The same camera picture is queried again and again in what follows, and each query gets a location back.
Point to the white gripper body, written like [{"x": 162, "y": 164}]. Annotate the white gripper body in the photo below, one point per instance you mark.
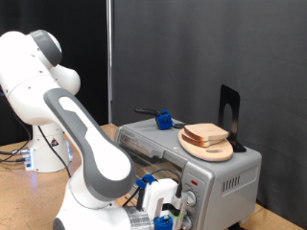
[{"x": 158, "y": 191}]

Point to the silver oven knob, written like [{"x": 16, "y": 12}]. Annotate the silver oven knob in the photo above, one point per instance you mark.
[
  {"x": 192, "y": 198},
  {"x": 187, "y": 222}
]

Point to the metal spatula with blue block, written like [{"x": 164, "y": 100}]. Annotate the metal spatula with blue block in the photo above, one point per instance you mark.
[{"x": 163, "y": 120}]

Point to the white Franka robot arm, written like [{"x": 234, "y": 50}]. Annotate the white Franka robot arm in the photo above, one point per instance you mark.
[{"x": 96, "y": 153}]

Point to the silver toaster oven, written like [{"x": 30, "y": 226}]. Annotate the silver toaster oven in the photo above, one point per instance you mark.
[{"x": 224, "y": 204}]

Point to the red indicator light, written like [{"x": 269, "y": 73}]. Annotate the red indicator light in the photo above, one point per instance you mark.
[{"x": 194, "y": 182}]

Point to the wooden cutting board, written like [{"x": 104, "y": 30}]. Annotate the wooden cutting board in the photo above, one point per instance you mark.
[{"x": 211, "y": 153}]

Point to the small black object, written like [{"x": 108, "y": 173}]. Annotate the small black object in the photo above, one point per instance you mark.
[{"x": 236, "y": 226}]

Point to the black metal bookend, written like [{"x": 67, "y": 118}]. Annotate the black metal bookend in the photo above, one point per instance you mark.
[{"x": 235, "y": 105}]

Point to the vertical metal pole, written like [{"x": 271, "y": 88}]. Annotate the vertical metal pole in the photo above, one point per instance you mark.
[{"x": 110, "y": 64}]

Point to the grey backdrop cloth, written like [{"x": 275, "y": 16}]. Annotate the grey backdrop cloth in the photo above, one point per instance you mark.
[{"x": 198, "y": 48}]

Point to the black curtain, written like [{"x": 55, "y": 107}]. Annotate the black curtain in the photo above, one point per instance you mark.
[{"x": 80, "y": 32}]

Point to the wrist camera on blue mount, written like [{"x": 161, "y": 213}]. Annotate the wrist camera on blue mount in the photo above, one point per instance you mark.
[{"x": 179, "y": 207}]

